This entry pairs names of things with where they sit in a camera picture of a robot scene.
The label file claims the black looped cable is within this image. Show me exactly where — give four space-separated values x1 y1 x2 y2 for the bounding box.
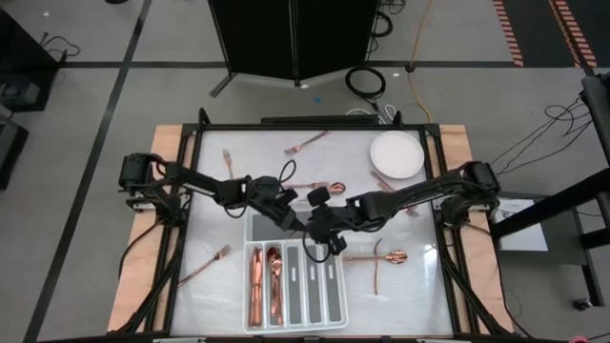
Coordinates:
369 0 407 39

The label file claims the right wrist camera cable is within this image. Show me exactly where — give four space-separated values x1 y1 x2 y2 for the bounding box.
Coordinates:
302 236 335 265

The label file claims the red and black cable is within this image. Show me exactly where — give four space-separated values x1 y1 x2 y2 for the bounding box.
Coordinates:
39 30 82 64

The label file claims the white table cover sheet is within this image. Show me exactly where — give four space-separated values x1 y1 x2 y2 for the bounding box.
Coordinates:
170 129 455 337

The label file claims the black floor cable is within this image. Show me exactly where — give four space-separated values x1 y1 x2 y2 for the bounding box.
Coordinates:
490 94 596 176

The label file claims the black equipment cart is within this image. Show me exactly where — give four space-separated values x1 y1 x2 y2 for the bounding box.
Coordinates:
0 9 62 113

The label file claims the yellow extension cable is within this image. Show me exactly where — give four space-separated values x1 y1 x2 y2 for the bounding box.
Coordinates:
407 0 435 123

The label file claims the copper fork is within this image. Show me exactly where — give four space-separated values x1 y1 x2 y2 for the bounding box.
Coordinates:
176 244 234 288
371 170 421 216
283 130 332 157
370 171 418 218
284 181 331 191
221 148 236 181

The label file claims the white cutlery organizer tray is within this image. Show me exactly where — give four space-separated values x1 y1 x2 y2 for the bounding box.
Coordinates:
241 202 350 333

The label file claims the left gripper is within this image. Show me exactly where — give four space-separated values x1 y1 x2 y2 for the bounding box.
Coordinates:
248 175 309 233

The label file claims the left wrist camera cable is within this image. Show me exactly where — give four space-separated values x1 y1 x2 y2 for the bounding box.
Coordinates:
278 159 298 186

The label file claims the white cable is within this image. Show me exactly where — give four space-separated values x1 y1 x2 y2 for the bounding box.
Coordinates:
345 104 398 126

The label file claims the black metal stand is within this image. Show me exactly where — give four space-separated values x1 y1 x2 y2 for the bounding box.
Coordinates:
489 73 610 309

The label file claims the white paper sheet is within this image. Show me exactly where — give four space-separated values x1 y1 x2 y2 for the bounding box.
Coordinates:
490 197 550 253

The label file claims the white round plate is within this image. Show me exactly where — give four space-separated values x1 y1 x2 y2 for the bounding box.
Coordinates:
369 130 426 181

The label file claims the black aluminium table frame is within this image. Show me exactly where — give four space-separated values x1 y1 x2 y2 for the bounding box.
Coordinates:
107 107 519 343

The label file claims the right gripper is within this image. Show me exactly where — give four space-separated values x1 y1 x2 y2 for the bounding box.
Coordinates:
304 187 357 239

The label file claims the copper spoon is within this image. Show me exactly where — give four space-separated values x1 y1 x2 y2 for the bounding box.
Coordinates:
285 180 348 196
266 246 284 327
342 250 410 265

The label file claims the black box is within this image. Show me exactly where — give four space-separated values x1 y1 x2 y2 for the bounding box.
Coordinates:
0 112 31 192

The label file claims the black room divider panel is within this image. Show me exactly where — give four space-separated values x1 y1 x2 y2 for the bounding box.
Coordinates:
207 0 381 99

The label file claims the coiled black cable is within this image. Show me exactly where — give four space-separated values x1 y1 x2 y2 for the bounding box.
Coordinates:
345 65 387 100

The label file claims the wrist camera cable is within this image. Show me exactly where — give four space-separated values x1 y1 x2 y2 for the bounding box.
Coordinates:
278 159 298 186
302 236 335 265

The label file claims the black arm base cable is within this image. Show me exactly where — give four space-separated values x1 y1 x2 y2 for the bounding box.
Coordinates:
117 221 162 280

